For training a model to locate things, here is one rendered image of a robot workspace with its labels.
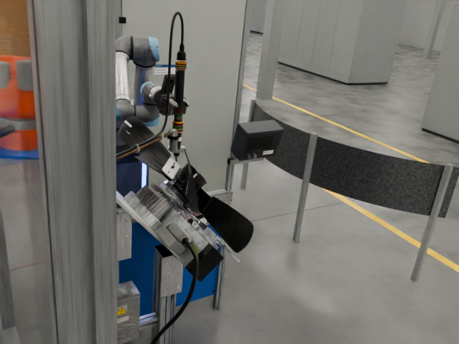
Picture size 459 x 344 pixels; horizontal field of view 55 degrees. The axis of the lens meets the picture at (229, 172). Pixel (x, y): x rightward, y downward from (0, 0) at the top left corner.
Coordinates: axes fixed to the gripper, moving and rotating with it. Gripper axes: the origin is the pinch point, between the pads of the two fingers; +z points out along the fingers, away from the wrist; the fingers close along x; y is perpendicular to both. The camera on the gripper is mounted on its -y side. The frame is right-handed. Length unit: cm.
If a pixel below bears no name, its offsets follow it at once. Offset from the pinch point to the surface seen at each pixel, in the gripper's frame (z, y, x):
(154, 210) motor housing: 14.0, 37.5, 16.6
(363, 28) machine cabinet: -600, 13, -784
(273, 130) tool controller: -32, 28, -75
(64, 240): 127, -28, 73
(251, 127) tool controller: -37, 26, -63
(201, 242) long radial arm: 42, 37, 11
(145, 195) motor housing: 8.2, 33.4, 18.2
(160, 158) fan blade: 3.0, 20.9, 10.0
